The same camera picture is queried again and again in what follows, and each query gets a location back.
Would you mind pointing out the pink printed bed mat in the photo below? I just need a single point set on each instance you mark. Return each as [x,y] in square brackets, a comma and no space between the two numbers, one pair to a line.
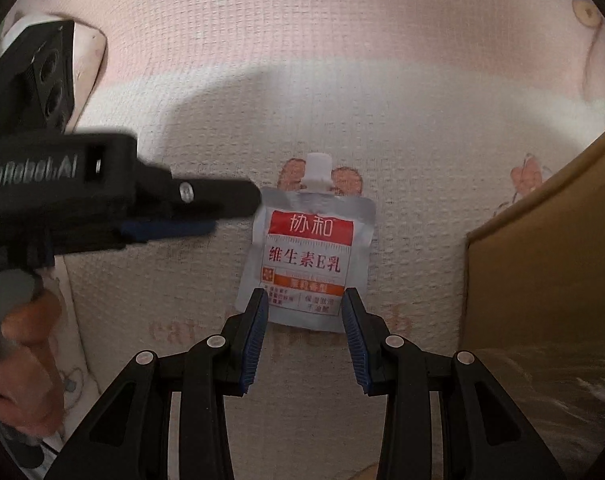
[357,85]

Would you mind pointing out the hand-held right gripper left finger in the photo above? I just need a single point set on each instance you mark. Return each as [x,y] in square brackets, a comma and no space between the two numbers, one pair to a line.
[255,340]

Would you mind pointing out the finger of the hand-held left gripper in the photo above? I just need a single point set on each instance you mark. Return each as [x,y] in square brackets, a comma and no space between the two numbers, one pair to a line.
[207,195]
[172,230]

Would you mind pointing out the person's left hand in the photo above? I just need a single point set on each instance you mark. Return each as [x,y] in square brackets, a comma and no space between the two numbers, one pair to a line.
[27,370]

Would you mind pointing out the brown cardboard box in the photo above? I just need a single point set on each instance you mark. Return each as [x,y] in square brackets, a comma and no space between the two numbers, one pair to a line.
[542,285]

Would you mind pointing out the silver pouch with red label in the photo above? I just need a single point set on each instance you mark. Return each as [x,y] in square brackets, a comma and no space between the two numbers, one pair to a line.
[307,260]

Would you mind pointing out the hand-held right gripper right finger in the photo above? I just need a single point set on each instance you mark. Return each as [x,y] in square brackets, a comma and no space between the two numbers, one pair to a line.
[355,340]

